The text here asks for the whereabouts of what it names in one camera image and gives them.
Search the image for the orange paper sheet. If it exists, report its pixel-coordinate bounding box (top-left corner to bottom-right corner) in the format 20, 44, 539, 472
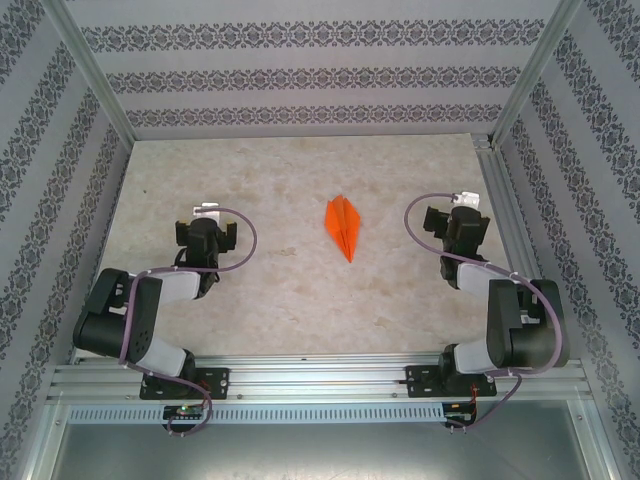
324, 194, 362, 264

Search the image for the grey metal sheet panel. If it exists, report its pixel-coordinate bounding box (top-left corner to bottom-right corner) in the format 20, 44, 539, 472
49, 422, 609, 480

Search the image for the aluminium side rail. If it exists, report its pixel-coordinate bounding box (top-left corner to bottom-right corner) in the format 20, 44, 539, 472
472, 132, 569, 359

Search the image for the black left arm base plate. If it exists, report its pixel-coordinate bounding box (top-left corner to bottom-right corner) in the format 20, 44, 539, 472
141, 367, 231, 401

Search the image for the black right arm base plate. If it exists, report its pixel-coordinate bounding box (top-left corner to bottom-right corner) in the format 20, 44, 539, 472
405, 364, 499, 399

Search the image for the aluminium mounting rail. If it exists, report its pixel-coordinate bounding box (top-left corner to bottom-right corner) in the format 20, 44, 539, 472
47, 352, 594, 404

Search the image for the aluminium frame post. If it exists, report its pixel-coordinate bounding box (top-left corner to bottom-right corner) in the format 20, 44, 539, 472
42, 0, 136, 144
569, 399, 624, 480
19, 399, 69, 480
490, 0, 586, 149

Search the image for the slotted grey cable duct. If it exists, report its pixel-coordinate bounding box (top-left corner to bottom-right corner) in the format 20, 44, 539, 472
67, 403, 447, 425

